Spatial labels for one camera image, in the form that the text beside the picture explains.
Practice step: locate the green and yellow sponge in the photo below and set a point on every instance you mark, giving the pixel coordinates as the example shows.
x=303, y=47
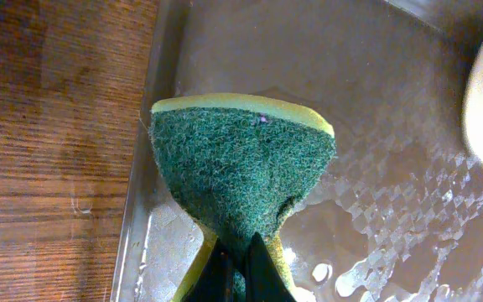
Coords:
x=239, y=164

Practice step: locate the dark brown serving tray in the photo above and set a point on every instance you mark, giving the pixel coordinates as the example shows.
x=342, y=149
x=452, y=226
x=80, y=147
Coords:
x=398, y=216

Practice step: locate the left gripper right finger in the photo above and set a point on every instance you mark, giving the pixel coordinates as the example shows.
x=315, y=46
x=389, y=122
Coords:
x=262, y=280

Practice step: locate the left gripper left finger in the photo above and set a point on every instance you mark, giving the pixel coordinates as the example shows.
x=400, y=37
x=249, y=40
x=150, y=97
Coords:
x=215, y=283

